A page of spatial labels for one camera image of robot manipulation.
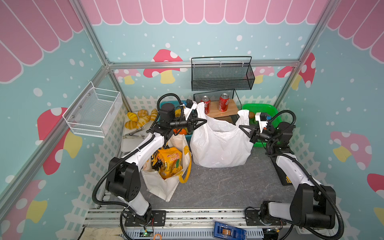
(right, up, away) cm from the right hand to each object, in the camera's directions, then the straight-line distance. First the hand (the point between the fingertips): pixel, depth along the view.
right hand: (240, 126), depth 75 cm
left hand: (-18, +2, -1) cm, 18 cm away
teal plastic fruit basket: (-27, -6, +11) cm, 29 cm away
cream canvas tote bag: (-39, -32, +2) cm, 51 cm away
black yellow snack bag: (-44, -19, +5) cm, 48 cm away
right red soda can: (-5, +14, +19) cm, 25 cm away
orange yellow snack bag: (-36, -19, +6) cm, 41 cm away
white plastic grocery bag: (-10, -10, +8) cm, 16 cm away
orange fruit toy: (-30, -2, 0) cm, 30 cm away
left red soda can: (-16, +16, +16) cm, 27 cm away
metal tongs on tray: (-68, -6, +29) cm, 74 cm away
